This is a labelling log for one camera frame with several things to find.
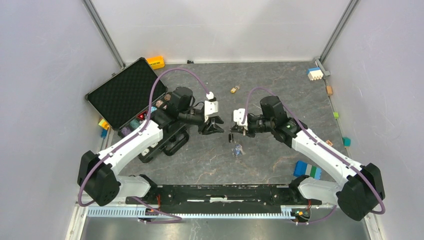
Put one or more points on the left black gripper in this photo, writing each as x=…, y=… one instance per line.
x=211, y=128

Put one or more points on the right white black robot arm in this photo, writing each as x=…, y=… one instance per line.
x=357, y=189

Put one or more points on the black poker chip case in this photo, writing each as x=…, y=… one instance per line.
x=123, y=102

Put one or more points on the orange toy block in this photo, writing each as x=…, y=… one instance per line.
x=156, y=62

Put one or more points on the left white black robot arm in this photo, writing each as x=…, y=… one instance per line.
x=99, y=172

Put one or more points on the wooden letter cube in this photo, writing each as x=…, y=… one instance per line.
x=329, y=142

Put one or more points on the small brown wooden block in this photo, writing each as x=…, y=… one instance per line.
x=329, y=90

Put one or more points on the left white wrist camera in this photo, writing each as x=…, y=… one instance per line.
x=210, y=108

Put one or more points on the blue green white block stack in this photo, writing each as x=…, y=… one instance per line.
x=303, y=168

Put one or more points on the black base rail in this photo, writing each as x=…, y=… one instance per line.
x=225, y=198

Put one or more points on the yellow orange blue block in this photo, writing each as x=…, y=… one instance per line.
x=104, y=128

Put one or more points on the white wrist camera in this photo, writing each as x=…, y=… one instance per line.
x=238, y=117
x=210, y=108

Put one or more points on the blue white toy block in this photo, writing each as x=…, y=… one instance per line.
x=315, y=73

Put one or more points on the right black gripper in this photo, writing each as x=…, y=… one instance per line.
x=235, y=128

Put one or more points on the small teal cube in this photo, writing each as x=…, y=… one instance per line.
x=346, y=141

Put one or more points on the large metal keyring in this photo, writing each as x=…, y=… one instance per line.
x=237, y=150

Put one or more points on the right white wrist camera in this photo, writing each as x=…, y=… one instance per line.
x=238, y=117

